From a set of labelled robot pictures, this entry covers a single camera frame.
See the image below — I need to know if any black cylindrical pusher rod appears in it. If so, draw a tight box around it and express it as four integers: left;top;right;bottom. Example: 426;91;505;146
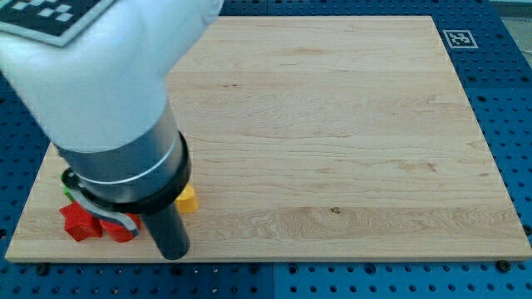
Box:
140;203;190;260

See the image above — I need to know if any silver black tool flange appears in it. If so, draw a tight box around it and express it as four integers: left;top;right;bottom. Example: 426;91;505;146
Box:
57;104;191;213

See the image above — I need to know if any yellow cylinder block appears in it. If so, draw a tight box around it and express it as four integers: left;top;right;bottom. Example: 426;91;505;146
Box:
175;184;199;213

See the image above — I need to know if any red round block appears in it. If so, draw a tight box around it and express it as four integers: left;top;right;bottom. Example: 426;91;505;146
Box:
99;213;141;243

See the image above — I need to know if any green block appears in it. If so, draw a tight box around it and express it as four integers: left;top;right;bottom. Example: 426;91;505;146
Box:
61;168;76;203

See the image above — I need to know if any red star block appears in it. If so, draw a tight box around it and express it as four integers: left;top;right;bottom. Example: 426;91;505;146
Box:
59;202;103;242

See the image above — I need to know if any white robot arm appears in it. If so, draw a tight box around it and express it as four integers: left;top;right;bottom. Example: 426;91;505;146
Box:
1;0;223;260

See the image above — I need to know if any fiducial marker on arm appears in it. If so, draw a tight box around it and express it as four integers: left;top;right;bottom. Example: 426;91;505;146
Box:
1;0;115;47

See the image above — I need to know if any wooden board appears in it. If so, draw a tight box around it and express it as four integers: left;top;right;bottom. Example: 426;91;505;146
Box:
4;15;532;264

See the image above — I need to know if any fiducial marker on table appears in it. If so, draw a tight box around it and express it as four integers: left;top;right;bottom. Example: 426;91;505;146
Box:
443;29;478;49

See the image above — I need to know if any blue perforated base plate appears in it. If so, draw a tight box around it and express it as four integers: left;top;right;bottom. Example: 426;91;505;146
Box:
1;1;531;298

